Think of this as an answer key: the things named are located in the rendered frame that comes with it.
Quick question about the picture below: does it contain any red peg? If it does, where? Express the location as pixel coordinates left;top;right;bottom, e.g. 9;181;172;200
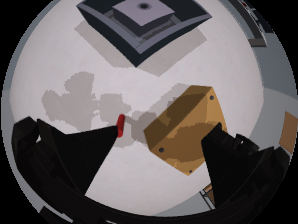
116;113;125;137

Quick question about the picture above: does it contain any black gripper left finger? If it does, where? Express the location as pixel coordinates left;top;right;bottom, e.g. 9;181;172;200
37;119;118;194

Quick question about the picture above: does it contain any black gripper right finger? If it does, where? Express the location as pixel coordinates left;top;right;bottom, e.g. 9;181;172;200
201;136;274;208

